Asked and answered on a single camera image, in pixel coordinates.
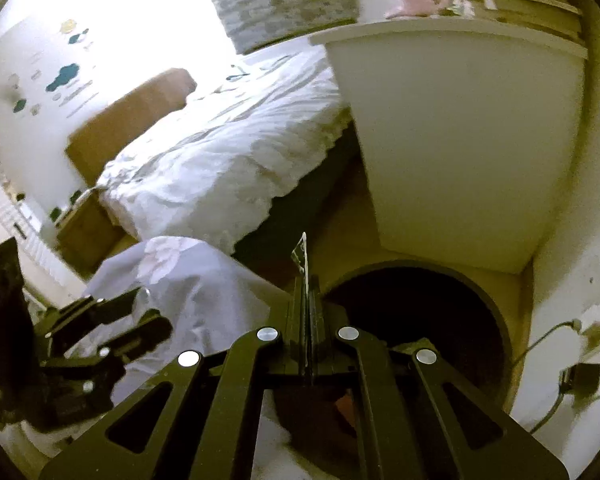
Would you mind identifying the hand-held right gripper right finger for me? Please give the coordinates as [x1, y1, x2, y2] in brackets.
[307, 280, 571, 480]

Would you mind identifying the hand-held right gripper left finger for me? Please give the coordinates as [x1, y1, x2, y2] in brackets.
[37, 280, 308, 480]

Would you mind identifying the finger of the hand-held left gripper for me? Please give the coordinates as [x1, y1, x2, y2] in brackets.
[32, 290, 143, 342]
[35, 309, 174, 432]

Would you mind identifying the white packet with blue label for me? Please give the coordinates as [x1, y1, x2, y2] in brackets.
[289, 231, 312, 376]

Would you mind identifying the orange carton box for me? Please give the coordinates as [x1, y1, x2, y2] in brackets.
[334, 391, 357, 428]

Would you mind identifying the black round trash bin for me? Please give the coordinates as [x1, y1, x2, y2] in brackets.
[272, 259, 515, 480]

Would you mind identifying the silver ribbed suitcase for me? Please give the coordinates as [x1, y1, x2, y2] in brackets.
[0, 180, 61, 281]

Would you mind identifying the wooden nightstand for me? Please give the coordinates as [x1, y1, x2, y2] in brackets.
[55, 187, 126, 273]

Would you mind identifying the white bag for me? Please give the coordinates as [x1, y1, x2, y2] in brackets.
[10, 236, 311, 480]

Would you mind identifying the bed with white bedding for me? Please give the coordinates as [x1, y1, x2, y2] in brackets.
[97, 42, 356, 261]

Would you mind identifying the tan padded headboard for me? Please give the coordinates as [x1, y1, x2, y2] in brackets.
[65, 67, 197, 186]

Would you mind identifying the white cabinet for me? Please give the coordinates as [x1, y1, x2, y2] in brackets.
[309, 20, 588, 276]

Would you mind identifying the black power adapter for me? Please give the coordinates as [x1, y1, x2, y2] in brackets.
[557, 362, 600, 398]

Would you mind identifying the white plug charger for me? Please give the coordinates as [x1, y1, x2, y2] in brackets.
[570, 317, 600, 351]

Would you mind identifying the floral roman blind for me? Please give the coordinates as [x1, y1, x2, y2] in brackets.
[195, 0, 358, 56]

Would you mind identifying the black charger cable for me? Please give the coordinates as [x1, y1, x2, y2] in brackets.
[512, 320, 576, 366]

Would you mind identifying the cloud wall decal set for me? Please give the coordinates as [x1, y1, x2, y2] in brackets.
[0, 19, 101, 118]

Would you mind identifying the black adapter cable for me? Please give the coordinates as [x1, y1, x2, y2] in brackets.
[530, 390, 567, 436]

